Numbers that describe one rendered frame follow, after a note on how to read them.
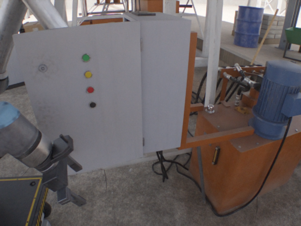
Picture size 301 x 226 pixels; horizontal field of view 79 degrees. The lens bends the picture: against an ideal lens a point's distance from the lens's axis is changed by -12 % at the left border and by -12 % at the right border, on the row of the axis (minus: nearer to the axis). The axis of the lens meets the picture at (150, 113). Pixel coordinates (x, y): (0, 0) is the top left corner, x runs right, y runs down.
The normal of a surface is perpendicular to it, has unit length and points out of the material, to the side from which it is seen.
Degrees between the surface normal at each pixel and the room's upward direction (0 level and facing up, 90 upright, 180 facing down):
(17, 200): 0
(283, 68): 23
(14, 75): 90
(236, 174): 90
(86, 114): 90
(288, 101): 90
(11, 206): 0
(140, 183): 0
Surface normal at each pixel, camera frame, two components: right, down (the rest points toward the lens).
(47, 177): -0.35, -0.66
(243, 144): 0.00, -0.85
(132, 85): 0.37, 0.48
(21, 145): 0.66, 0.33
